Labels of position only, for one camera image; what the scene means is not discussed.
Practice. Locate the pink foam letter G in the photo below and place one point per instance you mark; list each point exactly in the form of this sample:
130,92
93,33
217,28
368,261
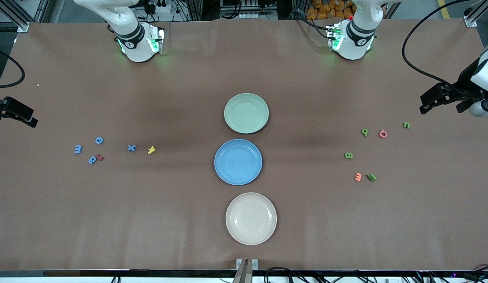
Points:
383,136

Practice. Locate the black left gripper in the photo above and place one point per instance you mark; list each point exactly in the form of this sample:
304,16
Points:
465,84

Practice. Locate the bag of orange fruit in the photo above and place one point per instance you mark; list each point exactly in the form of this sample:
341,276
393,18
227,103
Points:
330,10

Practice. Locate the blue foam letter C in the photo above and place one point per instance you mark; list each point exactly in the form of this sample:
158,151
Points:
96,140

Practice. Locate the black table edge rail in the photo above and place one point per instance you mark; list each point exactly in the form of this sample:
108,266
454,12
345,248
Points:
110,272

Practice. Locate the blue foam letter a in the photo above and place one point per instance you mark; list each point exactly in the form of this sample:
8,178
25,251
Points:
90,161

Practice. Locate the dark red foam letter I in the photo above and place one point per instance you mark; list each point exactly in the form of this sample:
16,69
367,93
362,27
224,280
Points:
100,157

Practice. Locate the aluminium frame post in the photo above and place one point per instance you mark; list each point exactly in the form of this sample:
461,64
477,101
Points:
19,23
474,17

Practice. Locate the orange foam letter E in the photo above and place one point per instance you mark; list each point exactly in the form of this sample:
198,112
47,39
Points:
360,177

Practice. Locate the blue foam letter X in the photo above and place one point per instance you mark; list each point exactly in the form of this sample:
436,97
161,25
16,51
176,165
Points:
131,147

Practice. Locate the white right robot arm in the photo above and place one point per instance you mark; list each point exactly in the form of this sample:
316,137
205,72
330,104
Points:
137,43

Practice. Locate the blue foam letter E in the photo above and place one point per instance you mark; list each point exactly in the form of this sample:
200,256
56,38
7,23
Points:
76,149

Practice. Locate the white power strip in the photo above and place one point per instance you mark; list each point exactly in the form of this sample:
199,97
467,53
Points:
159,6

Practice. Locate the pale green plate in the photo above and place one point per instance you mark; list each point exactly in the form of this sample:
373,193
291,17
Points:
246,114

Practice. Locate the green foam letter B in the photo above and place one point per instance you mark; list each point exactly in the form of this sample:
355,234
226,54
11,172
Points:
345,155

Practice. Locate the beige plate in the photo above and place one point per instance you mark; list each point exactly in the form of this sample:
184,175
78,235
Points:
251,218

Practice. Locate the blue plate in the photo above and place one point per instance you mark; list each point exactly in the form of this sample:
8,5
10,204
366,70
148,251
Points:
238,162

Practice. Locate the yellow foam letter Y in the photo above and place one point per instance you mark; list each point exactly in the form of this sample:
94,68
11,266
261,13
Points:
151,149

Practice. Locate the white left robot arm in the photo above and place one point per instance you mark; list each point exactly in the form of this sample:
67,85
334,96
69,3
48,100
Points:
356,39

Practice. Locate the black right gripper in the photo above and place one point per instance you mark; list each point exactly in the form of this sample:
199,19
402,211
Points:
11,109

